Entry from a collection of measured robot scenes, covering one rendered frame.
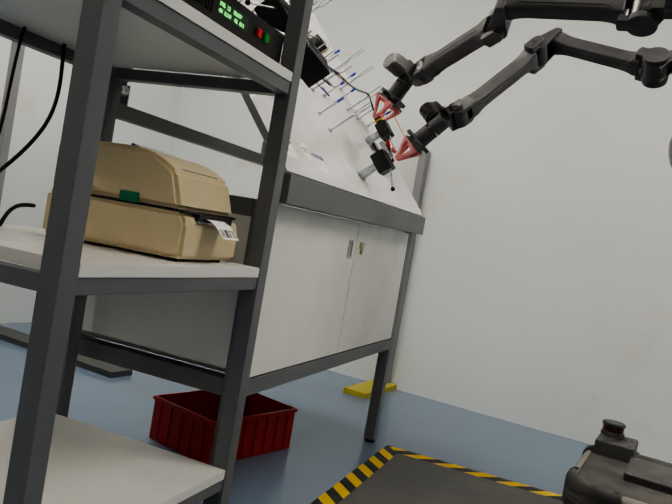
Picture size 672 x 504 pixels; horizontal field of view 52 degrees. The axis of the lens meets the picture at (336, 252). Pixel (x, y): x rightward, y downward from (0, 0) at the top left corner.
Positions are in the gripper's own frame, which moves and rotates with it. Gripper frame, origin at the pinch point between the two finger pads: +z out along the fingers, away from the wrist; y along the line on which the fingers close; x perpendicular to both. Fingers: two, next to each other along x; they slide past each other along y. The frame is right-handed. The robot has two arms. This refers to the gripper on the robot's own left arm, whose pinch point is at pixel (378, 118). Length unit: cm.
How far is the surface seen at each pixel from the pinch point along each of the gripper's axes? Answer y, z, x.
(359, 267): 18, 41, 37
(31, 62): -13, 73, -190
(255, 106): 88, 20, 25
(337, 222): 44, 32, 35
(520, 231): -123, -3, 28
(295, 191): 81, 29, 42
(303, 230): 64, 37, 40
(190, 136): 45, 40, -24
